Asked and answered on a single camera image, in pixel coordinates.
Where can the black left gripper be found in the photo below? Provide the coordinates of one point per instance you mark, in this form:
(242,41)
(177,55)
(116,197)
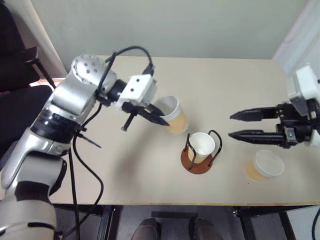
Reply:
(132,107)

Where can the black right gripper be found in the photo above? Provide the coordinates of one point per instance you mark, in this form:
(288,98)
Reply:
(295,130)

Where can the tan white paper cup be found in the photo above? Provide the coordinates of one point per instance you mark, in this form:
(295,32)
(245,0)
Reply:
(202,146)
(267,165)
(176,117)

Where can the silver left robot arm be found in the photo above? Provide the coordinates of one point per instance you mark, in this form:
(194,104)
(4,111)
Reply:
(62,92)

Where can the white panel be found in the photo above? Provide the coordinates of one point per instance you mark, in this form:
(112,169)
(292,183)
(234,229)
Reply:
(300,30)

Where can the dark rounded shoe shape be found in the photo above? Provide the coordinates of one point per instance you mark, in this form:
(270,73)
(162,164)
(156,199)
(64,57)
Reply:
(147,230)
(206,230)

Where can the black office chair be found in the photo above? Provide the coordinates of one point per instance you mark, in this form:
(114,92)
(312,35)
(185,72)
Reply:
(15,57)

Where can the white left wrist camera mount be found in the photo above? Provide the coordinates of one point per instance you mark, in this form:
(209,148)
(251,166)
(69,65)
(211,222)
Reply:
(137,87)

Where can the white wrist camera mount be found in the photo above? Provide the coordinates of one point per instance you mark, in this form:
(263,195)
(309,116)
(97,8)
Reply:
(137,87)
(306,82)

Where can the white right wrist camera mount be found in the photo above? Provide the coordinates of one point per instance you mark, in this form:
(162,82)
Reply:
(306,82)

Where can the black table frame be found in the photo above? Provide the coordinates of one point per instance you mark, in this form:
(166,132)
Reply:
(250,217)

